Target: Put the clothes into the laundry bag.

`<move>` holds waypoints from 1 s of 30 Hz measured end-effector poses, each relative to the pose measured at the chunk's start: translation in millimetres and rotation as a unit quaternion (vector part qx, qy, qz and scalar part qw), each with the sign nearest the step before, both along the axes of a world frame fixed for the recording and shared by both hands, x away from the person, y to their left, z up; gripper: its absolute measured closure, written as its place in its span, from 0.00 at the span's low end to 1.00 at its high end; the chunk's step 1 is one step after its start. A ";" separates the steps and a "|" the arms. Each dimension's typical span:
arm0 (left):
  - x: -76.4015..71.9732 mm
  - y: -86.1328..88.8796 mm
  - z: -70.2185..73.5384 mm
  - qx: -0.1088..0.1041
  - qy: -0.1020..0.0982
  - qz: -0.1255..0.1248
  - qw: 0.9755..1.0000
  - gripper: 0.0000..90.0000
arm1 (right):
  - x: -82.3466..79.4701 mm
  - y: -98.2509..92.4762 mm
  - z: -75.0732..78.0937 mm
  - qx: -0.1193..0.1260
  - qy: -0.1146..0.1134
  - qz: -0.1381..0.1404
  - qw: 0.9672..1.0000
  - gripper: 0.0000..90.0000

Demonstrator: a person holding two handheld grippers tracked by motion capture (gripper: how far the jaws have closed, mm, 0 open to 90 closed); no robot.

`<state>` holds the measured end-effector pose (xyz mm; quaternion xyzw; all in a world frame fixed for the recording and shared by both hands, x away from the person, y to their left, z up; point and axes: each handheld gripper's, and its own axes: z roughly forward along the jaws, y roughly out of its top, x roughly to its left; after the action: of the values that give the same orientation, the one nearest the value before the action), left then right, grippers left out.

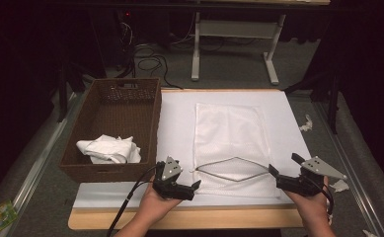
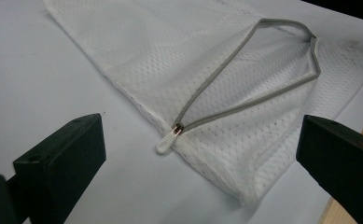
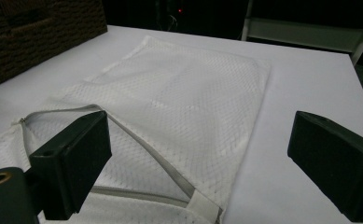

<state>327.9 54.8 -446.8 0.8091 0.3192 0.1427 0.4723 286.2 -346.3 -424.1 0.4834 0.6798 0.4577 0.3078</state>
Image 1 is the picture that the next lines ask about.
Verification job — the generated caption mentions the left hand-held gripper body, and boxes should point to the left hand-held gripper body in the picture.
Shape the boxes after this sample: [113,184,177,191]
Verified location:
[152,156,195,201]

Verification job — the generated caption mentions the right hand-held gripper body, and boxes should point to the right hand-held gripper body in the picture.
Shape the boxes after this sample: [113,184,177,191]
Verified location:
[276,156,347,198]

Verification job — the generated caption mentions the white mesh laundry bag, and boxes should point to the white mesh laundry bag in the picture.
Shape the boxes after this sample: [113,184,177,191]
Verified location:
[189,103,281,198]

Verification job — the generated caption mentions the white garment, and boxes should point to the white garment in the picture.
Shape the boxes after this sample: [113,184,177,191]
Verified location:
[75,133,142,165]

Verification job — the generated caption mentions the brown wicker basket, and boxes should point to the brown wicker basket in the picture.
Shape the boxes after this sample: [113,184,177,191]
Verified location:
[59,77,163,184]

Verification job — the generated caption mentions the person's left hand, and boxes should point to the person's left hand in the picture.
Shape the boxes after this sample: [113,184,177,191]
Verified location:
[139,176,184,225]

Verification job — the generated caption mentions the person's right hand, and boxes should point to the person's right hand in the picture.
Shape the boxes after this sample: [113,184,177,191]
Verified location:
[282,177,331,228]

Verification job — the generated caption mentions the flat white paper scrap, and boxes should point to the flat white paper scrap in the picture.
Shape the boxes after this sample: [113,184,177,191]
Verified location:
[329,179,350,194]

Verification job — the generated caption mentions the long crumpled paper scrap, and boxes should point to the long crumpled paper scrap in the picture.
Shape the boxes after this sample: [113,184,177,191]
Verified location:
[298,114,314,133]

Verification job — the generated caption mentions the black stand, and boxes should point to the black stand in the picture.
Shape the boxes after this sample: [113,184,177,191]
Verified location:
[54,57,94,123]
[282,68,343,135]

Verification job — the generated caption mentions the white table mat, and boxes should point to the white table mat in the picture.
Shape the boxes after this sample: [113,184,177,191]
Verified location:
[72,89,313,209]

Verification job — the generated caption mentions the white-framed desk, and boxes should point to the white-framed desk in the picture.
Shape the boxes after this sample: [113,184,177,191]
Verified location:
[191,0,332,86]

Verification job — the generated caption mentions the dark box with red light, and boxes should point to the dark box with red light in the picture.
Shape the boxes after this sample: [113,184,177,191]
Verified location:
[114,9,138,71]

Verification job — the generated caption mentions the metal floor rail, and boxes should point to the metal floor rail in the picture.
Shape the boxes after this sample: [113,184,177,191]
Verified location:
[312,100,384,237]
[0,91,79,237]

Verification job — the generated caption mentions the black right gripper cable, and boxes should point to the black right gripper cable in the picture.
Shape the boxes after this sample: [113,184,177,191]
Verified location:
[311,177,335,215]

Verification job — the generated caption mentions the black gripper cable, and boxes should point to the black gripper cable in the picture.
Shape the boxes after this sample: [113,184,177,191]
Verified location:
[311,177,335,215]
[106,165,159,237]

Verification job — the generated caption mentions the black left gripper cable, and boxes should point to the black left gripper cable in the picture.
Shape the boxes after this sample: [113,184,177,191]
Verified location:
[106,165,159,237]

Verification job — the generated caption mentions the black looped floor cable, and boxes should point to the black looped floor cable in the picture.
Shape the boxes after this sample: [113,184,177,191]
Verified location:
[133,41,184,91]

